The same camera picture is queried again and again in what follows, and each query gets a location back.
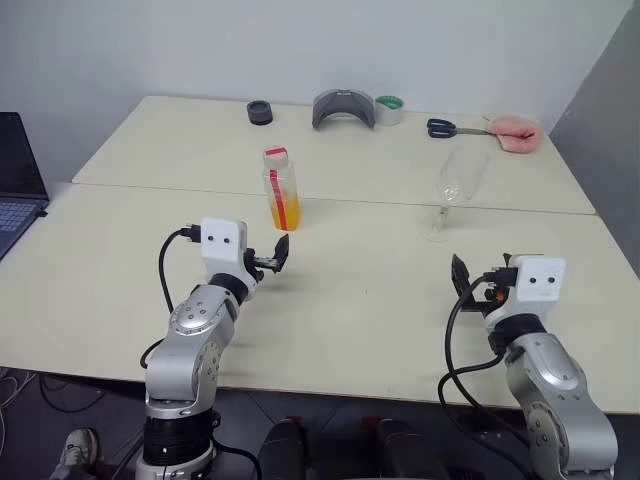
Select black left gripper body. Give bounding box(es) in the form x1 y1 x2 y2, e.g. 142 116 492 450
243 248 280 282

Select pink fluffy cloth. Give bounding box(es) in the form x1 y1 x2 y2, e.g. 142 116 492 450
487 113 545 155

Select grey curved visor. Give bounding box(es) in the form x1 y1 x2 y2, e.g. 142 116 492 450
312 88 377 132

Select black round cap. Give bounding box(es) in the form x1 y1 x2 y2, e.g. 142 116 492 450
247 99 273 126

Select clear wine glass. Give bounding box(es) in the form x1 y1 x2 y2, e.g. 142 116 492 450
419 145 491 243

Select bottle of orange juice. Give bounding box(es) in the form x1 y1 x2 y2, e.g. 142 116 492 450
260 146 302 232

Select black torso cable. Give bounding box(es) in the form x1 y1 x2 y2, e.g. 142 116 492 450
212 434 262 480

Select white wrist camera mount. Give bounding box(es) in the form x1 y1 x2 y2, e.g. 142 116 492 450
199 217 249 276
487 254 568 326

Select white floor cables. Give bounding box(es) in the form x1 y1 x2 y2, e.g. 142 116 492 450
0 367 36 416

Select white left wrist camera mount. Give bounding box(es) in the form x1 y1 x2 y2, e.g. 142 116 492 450
199 217 249 276

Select black floor cable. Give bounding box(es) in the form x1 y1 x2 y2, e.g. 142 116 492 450
38 374 109 414

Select dark rounded shape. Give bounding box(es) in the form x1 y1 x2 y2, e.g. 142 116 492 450
257 416 311 480
362 416 446 480

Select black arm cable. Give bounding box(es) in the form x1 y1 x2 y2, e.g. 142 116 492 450
139 225 202 370
437 267 539 480

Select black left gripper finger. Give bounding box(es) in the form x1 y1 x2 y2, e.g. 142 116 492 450
271 233 292 274

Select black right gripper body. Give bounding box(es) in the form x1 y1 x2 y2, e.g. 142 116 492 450
458 276 516 319

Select black-handled scissors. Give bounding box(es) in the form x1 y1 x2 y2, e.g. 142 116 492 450
426 117 494 139

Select grey sneaker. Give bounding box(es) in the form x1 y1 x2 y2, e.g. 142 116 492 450
52 427 101 480

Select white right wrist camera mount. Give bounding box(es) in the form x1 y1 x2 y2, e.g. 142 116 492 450
487 254 568 326

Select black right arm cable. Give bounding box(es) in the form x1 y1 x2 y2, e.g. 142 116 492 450
437 267 539 480

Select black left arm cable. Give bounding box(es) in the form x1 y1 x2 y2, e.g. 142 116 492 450
139 225 202 370

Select dark laptop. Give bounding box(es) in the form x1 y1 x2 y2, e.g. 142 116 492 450
0 112 50 261

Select grey tape roll green core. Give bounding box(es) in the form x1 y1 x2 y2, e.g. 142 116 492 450
374 95 406 127

